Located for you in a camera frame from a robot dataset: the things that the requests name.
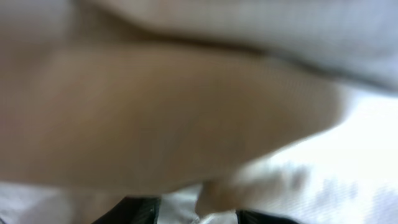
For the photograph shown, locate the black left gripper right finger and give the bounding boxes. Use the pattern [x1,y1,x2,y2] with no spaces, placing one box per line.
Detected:
[236,210,299,224]

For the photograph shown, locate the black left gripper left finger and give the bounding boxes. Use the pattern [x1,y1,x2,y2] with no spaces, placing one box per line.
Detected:
[92,197,160,224]

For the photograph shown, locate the beige cotton shorts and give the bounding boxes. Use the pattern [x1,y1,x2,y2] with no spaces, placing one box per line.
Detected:
[0,0,398,224]

